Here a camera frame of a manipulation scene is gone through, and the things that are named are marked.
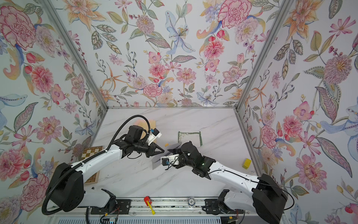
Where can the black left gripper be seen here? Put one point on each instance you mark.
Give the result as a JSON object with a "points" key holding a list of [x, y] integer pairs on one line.
{"points": [[151, 150]]}

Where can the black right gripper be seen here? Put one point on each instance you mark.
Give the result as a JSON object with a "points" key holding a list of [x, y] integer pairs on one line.
{"points": [[182, 150]]}

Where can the grey lavender envelope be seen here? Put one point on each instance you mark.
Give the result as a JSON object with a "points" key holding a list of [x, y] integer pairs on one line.
{"points": [[168, 155]]}

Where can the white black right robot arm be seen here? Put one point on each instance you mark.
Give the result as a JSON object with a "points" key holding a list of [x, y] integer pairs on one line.
{"points": [[245, 192]]}

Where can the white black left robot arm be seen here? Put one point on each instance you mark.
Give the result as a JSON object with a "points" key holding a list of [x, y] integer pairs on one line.
{"points": [[66, 190]]}

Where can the yellow envelope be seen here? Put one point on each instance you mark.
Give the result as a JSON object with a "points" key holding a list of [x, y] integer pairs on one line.
{"points": [[143, 124]]}

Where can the round silver knob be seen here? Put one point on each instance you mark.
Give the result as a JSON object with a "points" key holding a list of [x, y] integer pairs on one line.
{"points": [[191, 202]]}

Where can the yellow stick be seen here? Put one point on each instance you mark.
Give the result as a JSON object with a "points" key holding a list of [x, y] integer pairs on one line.
{"points": [[152, 210]]}

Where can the yellow toy block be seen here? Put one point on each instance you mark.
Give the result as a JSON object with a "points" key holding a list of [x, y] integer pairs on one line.
{"points": [[246, 164]]}

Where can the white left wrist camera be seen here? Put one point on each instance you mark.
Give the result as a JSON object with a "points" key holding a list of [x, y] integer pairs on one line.
{"points": [[153, 135]]}

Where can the aluminium front rail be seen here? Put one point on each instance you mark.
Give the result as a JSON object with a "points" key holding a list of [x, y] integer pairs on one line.
{"points": [[178, 206]]}

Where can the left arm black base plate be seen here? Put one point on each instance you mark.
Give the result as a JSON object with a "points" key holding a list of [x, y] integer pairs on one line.
{"points": [[120, 207]]}

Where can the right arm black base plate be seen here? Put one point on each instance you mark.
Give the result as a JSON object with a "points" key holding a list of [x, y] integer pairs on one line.
{"points": [[212, 206]]}

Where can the aluminium corner frame post left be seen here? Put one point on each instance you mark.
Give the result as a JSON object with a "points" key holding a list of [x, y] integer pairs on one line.
{"points": [[63, 33]]}

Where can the aluminium corner frame post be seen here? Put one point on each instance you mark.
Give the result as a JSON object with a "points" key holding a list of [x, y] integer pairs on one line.
{"points": [[63, 33], [282, 13]]}

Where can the aluminium corner frame post right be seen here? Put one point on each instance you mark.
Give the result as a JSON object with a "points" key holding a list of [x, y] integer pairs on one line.
{"points": [[282, 13]]}

